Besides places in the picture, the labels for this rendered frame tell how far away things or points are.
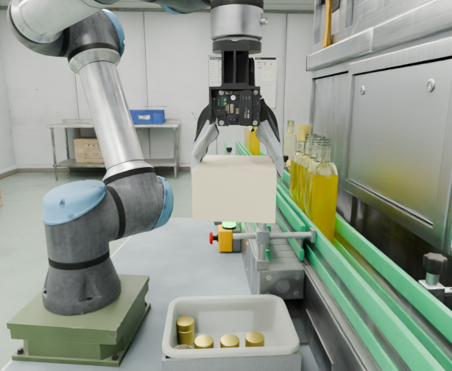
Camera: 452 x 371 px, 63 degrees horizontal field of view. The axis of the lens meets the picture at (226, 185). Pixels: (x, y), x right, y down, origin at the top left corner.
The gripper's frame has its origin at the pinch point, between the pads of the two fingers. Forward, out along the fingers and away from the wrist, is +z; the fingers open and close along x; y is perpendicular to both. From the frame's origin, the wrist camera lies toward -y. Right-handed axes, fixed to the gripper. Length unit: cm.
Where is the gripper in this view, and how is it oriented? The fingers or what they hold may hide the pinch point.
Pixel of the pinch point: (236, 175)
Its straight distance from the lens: 60.5
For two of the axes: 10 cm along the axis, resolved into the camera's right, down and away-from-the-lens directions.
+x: 10.0, 0.2, -0.8
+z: 0.0, 9.7, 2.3
